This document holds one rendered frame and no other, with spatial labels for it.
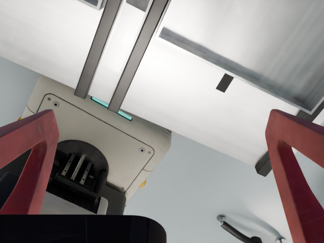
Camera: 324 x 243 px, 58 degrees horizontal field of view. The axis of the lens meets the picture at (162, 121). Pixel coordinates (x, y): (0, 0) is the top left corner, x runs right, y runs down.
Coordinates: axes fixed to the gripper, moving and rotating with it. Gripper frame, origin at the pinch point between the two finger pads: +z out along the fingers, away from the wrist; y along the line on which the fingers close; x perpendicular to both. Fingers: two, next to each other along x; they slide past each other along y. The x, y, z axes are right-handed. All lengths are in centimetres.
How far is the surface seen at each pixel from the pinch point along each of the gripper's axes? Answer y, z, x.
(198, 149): -20, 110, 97
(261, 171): -17.5, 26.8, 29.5
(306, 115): -22.6, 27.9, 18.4
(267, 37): -15.2, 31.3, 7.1
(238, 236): -45, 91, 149
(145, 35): 2.3, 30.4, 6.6
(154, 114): 1.3, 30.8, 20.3
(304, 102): -22.4, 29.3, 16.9
